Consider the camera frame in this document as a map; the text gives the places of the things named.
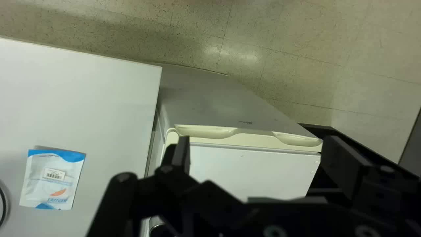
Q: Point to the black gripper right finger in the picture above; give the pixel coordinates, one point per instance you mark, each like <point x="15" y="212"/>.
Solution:
<point x="369" y="197"/>

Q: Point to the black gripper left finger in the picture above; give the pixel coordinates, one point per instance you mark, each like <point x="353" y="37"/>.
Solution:
<point x="145" y="201"/>

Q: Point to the blue white wipes packet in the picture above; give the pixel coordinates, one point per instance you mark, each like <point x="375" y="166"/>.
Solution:
<point x="53" y="178"/>

